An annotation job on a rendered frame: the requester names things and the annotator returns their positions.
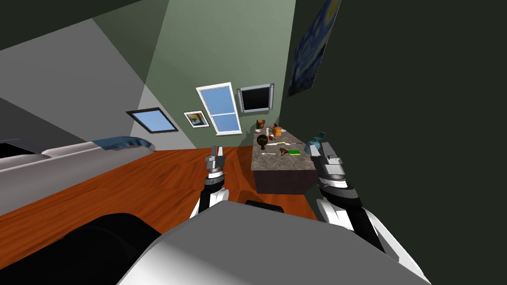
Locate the grey stone top table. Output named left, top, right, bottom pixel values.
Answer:
left=251, top=127, right=318, bottom=195

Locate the teal kettle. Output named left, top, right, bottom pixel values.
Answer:
left=304, top=131, right=327, bottom=155

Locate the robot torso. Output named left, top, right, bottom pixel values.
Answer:
left=116, top=199, right=432, bottom=285

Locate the blue night sky painting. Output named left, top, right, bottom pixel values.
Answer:
left=287, top=0, right=343, bottom=98

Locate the small framed picture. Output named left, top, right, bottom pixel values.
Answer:
left=183, top=110, right=210, bottom=129

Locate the dark framed window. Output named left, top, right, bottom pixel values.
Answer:
left=125, top=107, right=179, bottom=135

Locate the grey sofa with blue cushion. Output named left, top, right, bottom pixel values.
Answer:
left=0, top=136, right=156, bottom=217

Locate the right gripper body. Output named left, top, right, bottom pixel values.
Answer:
left=312, top=154, right=344, bottom=178

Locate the white framed window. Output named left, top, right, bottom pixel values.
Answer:
left=196, top=82, right=243, bottom=137

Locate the black wall screen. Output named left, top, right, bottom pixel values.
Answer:
left=237, top=83, right=275, bottom=114

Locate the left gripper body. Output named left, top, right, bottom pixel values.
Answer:
left=204, top=154, right=227, bottom=172

